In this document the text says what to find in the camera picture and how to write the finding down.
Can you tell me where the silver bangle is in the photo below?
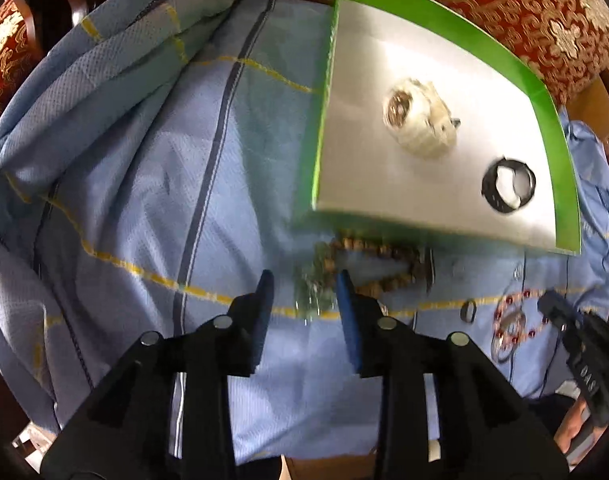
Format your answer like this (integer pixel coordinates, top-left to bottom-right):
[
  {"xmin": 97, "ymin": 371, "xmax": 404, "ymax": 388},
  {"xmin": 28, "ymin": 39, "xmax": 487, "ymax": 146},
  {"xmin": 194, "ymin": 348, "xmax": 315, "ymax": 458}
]
[{"xmin": 491, "ymin": 310, "xmax": 528, "ymax": 363}]

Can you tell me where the green cardboard box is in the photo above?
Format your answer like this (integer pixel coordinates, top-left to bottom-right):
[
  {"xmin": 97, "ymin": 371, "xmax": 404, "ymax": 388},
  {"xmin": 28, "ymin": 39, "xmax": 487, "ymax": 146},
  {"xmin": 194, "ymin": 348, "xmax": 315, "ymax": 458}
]
[{"xmin": 290, "ymin": 0, "xmax": 583, "ymax": 256}]

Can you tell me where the white wrist watch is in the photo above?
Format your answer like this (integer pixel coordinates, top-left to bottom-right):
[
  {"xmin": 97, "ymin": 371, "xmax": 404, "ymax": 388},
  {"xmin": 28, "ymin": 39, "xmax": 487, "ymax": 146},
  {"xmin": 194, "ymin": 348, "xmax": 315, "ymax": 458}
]
[{"xmin": 382, "ymin": 76, "xmax": 460, "ymax": 160}]

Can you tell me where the wooden bead bracelet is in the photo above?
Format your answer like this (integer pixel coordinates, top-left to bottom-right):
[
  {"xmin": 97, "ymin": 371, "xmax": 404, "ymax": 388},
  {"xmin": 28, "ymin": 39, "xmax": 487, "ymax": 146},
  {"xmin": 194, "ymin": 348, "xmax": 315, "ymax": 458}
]
[{"xmin": 315, "ymin": 230, "xmax": 435, "ymax": 296}]

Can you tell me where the person's right forearm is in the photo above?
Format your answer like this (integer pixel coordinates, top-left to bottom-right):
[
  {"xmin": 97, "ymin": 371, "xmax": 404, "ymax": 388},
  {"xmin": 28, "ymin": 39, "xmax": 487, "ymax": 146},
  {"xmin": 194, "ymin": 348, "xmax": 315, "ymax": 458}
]
[{"xmin": 553, "ymin": 395, "xmax": 594, "ymax": 461}]

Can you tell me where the pink red bead bracelet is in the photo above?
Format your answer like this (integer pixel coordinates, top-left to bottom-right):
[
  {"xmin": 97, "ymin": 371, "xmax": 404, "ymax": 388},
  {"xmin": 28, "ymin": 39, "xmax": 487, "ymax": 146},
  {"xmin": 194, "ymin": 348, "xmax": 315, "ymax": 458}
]
[{"xmin": 492, "ymin": 287, "xmax": 550, "ymax": 346}]

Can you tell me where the light blue striped cloth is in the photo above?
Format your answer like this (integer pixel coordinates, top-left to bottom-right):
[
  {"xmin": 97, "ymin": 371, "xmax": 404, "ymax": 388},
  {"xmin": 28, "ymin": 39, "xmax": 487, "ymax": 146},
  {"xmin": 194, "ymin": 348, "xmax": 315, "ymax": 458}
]
[{"xmin": 0, "ymin": 0, "xmax": 609, "ymax": 466}]

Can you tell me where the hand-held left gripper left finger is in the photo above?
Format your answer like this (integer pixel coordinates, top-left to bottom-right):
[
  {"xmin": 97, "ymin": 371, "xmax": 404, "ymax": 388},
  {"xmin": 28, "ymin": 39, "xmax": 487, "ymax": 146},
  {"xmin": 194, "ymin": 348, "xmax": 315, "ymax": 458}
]
[{"xmin": 40, "ymin": 270, "xmax": 276, "ymax": 480}]

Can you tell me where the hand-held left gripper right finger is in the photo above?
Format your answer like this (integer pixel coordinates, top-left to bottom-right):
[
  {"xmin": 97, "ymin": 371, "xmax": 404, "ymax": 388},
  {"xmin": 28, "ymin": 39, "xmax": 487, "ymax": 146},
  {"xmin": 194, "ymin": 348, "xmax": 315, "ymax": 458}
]
[{"xmin": 335, "ymin": 270, "xmax": 570, "ymax": 480}]

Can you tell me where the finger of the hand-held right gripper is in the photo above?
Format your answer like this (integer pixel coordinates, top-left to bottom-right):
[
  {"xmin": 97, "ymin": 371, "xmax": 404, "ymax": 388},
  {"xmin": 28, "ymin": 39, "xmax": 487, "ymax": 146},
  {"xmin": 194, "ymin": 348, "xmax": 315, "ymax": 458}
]
[{"xmin": 537, "ymin": 290, "xmax": 585, "ymax": 346}]

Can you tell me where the black wrist watch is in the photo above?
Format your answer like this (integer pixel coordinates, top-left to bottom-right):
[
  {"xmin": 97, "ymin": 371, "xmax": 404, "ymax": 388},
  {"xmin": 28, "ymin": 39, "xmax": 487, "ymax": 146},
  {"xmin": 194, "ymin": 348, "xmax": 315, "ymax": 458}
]
[{"xmin": 481, "ymin": 156, "xmax": 537, "ymax": 215}]

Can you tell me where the red gold patterned cushion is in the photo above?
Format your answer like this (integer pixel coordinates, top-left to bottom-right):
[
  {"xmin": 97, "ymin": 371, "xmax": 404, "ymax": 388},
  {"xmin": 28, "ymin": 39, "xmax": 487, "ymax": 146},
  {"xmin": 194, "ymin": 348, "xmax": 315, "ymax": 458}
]
[
  {"xmin": 0, "ymin": 0, "xmax": 40, "ymax": 131},
  {"xmin": 224, "ymin": 0, "xmax": 609, "ymax": 106}
]

